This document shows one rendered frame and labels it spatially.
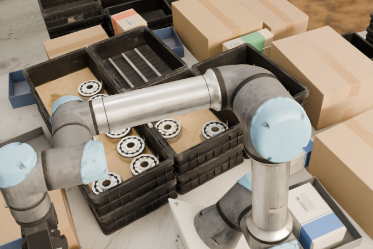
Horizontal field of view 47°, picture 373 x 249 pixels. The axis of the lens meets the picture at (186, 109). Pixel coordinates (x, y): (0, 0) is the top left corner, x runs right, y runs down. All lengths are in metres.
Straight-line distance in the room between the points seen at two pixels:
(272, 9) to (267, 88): 1.46
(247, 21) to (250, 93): 1.27
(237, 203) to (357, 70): 0.89
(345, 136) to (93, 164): 1.01
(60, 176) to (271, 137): 0.39
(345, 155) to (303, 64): 0.50
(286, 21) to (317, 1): 1.99
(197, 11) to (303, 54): 0.60
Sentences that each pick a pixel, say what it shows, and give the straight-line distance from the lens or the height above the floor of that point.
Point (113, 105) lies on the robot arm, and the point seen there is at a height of 1.43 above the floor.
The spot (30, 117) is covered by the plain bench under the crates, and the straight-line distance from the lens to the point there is 2.06.
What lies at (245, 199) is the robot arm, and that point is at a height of 1.02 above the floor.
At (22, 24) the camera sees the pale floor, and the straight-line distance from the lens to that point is 4.25.
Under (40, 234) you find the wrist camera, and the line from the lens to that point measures 0.91.
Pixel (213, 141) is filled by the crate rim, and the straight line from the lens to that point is 1.47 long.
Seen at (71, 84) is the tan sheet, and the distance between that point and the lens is 1.96.
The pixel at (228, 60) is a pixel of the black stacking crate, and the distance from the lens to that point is 1.87.
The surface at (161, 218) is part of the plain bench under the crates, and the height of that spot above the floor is 0.70.
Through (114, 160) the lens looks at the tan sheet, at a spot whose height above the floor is 0.83.
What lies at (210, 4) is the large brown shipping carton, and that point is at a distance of 2.25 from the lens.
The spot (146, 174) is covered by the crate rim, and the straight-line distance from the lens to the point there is 1.39.
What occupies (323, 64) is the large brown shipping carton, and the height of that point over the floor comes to 0.90.
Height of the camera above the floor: 2.01
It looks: 43 degrees down
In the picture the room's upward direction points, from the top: 5 degrees counter-clockwise
